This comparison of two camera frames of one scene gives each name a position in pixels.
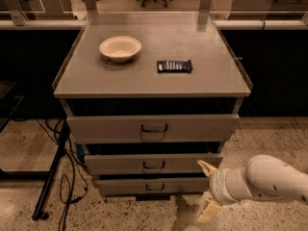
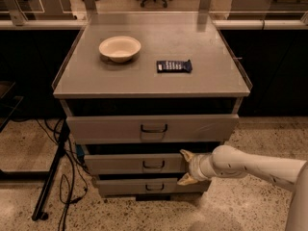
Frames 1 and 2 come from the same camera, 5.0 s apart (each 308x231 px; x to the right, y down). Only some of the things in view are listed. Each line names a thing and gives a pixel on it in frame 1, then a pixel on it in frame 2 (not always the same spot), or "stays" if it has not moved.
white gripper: (218, 184) -> (194, 167)
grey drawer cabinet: (153, 98) stays
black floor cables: (59, 132) stays
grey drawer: (150, 164) stays
